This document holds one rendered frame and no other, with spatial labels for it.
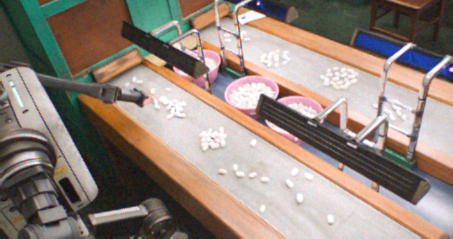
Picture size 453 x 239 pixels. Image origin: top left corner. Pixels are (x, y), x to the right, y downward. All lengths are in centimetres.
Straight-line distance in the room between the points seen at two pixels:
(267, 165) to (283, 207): 22
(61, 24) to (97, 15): 19
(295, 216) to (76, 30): 144
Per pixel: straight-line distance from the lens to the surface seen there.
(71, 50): 233
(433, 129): 194
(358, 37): 183
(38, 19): 222
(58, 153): 111
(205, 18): 267
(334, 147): 132
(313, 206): 160
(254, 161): 176
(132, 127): 205
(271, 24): 264
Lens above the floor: 201
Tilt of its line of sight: 41 degrees down
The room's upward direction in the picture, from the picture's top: 10 degrees counter-clockwise
